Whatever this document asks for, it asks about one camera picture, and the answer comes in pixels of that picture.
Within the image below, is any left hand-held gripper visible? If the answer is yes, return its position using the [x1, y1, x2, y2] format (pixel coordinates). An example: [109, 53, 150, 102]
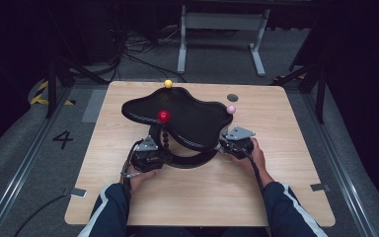
[130, 135, 166, 174]

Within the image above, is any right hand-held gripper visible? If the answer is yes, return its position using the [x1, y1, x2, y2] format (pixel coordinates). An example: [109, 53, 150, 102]
[221, 125, 257, 161]

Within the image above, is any black wavy tray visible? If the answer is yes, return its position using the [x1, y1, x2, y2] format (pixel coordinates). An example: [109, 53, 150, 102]
[121, 86, 235, 153]

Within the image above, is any person's left hand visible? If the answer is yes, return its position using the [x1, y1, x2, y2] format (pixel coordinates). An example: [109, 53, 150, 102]
[120, 162, 162, 194]

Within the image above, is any person's right hand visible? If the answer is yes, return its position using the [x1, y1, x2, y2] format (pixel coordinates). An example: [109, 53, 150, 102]
[230, 137, 274, 187]

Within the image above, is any red ball knob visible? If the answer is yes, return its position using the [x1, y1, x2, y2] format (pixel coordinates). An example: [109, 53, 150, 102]
[157, 110, 171, 123]

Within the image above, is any grey tape piece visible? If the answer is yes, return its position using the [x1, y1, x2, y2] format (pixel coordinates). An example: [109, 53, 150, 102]
[68, 187, 88, 199]
[310, 183, 331, 193]

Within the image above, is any black tripod stand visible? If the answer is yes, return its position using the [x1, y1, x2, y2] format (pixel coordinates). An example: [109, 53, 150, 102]
[43, 55, 110, 119]
[272, 62, 327, 124]

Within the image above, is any grey metal stand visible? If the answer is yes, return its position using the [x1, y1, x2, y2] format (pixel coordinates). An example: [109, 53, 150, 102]
[176, 4, 270, 77]

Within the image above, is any yellow black hazard tape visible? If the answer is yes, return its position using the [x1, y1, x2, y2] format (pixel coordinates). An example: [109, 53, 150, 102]
[30, 80, 77, 107]

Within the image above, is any right hand-held gripper cable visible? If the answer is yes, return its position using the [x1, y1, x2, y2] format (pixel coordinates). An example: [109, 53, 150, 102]
[240, 149, 266, 196]

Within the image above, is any hand-held gripper cable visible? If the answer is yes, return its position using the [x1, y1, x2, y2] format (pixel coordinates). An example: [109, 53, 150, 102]
[121, 139, 146, 211]
[240, 149, 266, 196]

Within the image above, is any left hand-held gripper cable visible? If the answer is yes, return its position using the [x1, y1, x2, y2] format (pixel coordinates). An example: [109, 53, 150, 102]
[121, 139, 146, 211]

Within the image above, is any metal floor rail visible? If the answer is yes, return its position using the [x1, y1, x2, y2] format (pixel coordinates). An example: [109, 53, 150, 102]
[304, 92, 376, 237]
[0, 87, 73, 237]

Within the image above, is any bundle of black floor cables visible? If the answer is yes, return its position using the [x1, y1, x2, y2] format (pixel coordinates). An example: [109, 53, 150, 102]
[110, 19, 187, 83]

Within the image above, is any black floor cable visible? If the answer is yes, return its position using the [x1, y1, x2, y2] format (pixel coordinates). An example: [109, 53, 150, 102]
[13, 194, 68, 237]

